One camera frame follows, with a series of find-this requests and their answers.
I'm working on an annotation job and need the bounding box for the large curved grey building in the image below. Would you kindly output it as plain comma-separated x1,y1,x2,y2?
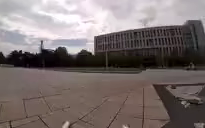
93,19,205,67

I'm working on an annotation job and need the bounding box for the row of trees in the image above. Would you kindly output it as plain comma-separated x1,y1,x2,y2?
0,46,205,69

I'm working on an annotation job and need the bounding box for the tall mast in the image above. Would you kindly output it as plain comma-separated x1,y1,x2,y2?
39,39,45,54

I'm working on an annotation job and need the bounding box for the grass strip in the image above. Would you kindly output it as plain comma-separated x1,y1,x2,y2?
52,67,143,75

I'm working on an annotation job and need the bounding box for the pole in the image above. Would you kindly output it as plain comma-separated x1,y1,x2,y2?
105,39,109,70

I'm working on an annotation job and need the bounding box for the vehicle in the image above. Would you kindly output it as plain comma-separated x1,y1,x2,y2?
185,62,197,71

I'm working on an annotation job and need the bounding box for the dark star-shaped basin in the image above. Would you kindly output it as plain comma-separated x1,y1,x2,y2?
152,76,205,128

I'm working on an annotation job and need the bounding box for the grey slab paved plaza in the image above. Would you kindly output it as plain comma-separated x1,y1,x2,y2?
0,65,205,128

